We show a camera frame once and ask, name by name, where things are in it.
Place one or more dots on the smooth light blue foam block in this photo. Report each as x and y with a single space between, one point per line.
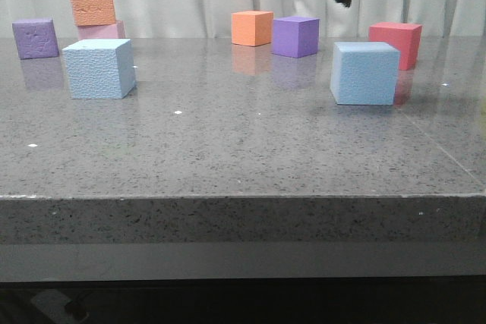
364 73

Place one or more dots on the textured light blue foam block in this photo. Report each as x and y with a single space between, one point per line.
100 68

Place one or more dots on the smooth purple foam block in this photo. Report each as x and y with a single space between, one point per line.
295 36

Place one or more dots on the smooth orange foam block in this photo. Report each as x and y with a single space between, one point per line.
252 28

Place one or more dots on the pink foam block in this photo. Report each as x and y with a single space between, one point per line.
109 31

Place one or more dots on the dented orange foam block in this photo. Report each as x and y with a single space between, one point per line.
93 12

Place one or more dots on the dented purple foam block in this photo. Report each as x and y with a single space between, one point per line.
35 38

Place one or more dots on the power adapter under table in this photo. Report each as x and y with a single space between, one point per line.
58 307

